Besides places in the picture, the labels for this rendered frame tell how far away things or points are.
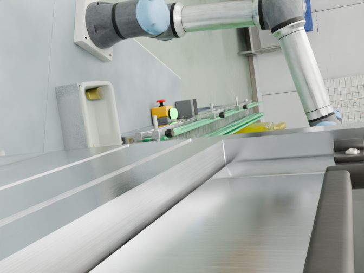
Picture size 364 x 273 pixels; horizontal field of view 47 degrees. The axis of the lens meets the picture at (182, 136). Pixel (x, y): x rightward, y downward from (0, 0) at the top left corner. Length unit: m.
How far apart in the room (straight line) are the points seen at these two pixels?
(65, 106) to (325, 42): 6.21
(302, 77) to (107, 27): 0.61
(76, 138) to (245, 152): 0.94
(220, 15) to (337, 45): 5.86
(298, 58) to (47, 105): 0.70
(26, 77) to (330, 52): 6.31
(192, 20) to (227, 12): 0.12
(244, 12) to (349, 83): 5.86
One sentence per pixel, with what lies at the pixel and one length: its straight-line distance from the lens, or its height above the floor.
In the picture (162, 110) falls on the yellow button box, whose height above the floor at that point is 0.81.
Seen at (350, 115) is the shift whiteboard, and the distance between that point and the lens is 7.20.
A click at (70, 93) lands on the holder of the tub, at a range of 1.24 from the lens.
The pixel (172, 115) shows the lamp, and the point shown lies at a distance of 1.76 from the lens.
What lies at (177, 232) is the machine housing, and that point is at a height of 1.46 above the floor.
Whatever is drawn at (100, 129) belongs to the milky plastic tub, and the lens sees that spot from 1.38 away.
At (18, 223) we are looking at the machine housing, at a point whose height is 1.41.
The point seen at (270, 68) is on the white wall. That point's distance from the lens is 7.28.
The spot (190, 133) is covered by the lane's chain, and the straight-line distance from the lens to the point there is 1.82.
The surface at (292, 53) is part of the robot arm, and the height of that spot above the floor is 1.40.
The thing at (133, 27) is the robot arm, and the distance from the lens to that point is 1.35.
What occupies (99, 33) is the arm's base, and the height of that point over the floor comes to 0.82.
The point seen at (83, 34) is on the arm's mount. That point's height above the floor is 0.78.
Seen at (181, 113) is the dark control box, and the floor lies 0.78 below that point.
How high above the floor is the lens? 1.53
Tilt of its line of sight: 22 degrees down
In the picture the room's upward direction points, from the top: 85 degrees clockwise
